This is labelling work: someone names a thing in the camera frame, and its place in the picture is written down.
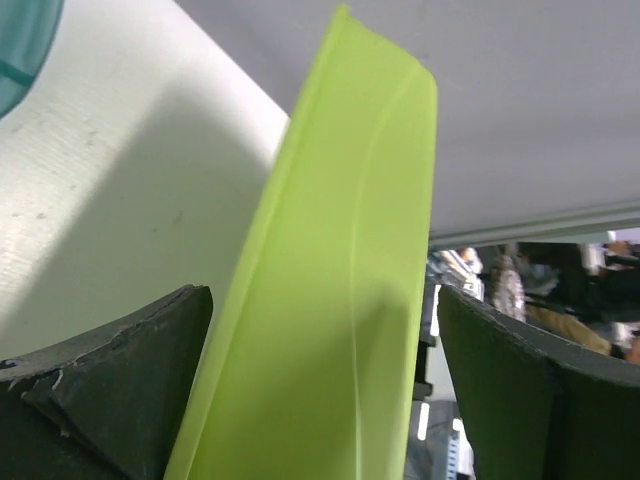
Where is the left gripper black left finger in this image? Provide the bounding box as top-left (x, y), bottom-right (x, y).
top-left (1, 285), bottom-right (213, 479)

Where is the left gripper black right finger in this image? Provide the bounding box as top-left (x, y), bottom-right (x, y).
top-left (438, 286), bottom-right (639, 479)

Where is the lime green plastic tub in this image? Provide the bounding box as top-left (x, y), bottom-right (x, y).
top-left (165, 6), bottom-right (437, 479)

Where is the teal translucent plastic tray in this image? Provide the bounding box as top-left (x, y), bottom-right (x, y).
top-left (0, 0), bottom-right (64, 117)

